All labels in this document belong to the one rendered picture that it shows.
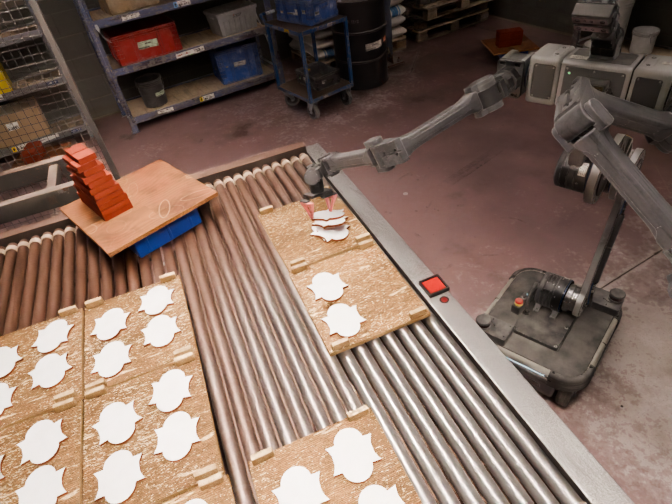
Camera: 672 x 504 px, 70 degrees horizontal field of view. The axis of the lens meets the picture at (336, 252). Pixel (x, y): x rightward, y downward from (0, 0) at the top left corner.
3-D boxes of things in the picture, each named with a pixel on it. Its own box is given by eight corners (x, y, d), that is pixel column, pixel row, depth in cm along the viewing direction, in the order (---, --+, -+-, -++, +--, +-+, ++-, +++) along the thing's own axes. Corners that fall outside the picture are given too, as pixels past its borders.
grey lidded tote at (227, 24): (247, 21, 559) (241, -2, 544) (262, 26, 535) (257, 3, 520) (208, 33, 540) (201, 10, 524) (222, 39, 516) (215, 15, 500)
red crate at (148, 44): (172, 40, 534) (163, 13, 516) (184, 49, 503) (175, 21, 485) (112, 57, 513) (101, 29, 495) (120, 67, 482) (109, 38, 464)
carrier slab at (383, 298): (375, 245, 185) (374, 241, 184) (430, 316, 155) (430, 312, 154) (289, 276, 178) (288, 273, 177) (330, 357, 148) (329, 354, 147)
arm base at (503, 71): (520, 97, 161) (525, 60, 153) (510, 106, 157) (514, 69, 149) (496, 92, 166) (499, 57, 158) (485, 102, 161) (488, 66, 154)
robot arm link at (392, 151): (398, 173, 144) (383, 142, 140) (378, 172, 156) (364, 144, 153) (509, 101, 153) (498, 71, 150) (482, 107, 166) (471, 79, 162)
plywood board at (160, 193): (161, 162, 236) (159, 158, 235) (218, 195, 207) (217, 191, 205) (61, 211, 212) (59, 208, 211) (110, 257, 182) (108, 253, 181)
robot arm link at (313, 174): (340, 170, 189) (330, 151, 187) (338, 178, 179) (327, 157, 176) (314, 184, 192) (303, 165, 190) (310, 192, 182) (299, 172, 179)
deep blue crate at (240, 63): (252, 64, 592) (245, 33, 568) (264, 74, 563) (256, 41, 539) (214, 76, 578) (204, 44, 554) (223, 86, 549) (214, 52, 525)
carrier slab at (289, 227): (332, 192, 217) (331, 189, 216) (374, 241, 187) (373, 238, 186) (258, 217, 208) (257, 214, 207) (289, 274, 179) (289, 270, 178)
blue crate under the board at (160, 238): (168, 198, 229) (161, 180, 222) (204, 222, 210) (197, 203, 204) (108, 231, 214) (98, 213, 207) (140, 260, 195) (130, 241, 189)
